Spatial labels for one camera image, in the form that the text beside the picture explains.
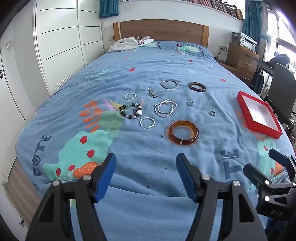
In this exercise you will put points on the large amber bangle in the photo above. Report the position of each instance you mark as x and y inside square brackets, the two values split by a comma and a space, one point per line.
[171, 134]

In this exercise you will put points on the wooden headboard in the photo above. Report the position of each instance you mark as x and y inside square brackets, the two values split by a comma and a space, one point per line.
[161, 30]

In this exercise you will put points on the red shallow box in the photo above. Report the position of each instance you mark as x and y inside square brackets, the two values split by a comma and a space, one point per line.
[261, 113]

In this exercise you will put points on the grey chair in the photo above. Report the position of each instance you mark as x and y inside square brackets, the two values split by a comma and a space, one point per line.
[283, 83]

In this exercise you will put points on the white printer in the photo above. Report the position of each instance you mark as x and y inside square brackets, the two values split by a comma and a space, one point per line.
[245, 40]

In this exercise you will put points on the row of books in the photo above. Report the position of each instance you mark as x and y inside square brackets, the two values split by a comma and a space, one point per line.
[208, 3]

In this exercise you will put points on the silver pendant clip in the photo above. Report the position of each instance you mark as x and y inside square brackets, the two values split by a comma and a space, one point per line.
[153, 92]

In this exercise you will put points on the teal curtain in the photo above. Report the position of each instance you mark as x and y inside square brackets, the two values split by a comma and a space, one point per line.
[108, 8]
[253, 16]

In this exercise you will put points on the white garment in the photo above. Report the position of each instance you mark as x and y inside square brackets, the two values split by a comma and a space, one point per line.
[124, 45]

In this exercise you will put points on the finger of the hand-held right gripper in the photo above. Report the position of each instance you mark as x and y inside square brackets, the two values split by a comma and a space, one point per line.
[283, 161]
[254, 173]

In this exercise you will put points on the dark brown bangle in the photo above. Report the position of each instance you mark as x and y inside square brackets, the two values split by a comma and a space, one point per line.
[197, 90]

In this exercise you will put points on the thin silver bangle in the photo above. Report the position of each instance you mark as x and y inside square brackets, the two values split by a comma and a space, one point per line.
[161, 84]

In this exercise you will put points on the tall wooden drawer cabinet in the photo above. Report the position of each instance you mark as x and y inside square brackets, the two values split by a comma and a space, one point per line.
[242, 59]

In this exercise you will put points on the low wooden cabinet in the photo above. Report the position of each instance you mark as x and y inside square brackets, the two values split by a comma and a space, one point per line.
[235, 73]

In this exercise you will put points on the wall socket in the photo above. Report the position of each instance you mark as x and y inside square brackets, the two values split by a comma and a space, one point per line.
[223, 48]

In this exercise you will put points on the dark blue tote bag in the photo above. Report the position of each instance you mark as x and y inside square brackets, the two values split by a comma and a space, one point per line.
[257, 82]

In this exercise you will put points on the white wardrobe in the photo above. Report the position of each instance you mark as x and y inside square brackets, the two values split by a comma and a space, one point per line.
[60, 34]

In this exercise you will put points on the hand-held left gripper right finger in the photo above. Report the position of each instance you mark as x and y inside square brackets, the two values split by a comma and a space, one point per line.
[187, 178]

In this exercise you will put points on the desk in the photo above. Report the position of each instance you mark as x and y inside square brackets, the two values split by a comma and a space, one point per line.
[266, 68]

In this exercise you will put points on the window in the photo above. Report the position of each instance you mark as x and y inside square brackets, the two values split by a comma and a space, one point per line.
[284, 30]

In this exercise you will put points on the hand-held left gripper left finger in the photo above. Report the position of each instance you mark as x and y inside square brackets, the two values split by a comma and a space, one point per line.
[106, 178]

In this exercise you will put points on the black bag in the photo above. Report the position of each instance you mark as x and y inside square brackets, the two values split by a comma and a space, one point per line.
[279, 60]

